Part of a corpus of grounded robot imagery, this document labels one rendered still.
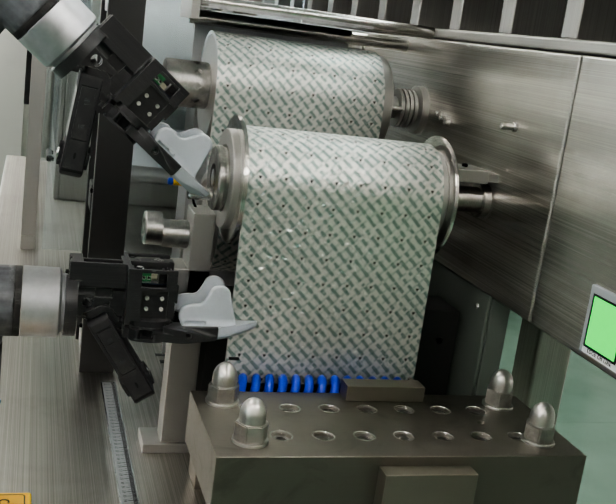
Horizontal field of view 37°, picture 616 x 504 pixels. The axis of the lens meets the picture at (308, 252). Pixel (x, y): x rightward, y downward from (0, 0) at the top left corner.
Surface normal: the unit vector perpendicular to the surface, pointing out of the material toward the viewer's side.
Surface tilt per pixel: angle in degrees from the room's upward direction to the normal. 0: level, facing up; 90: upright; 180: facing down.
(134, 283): 90
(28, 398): 0
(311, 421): 0
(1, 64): 90
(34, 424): 0
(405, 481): 90
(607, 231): 90
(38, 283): 44
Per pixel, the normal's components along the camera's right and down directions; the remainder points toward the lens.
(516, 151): -0.95, -0.06
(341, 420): 0.13, -0.97
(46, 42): -0.09, 0.56
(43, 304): 0.28, 0.07
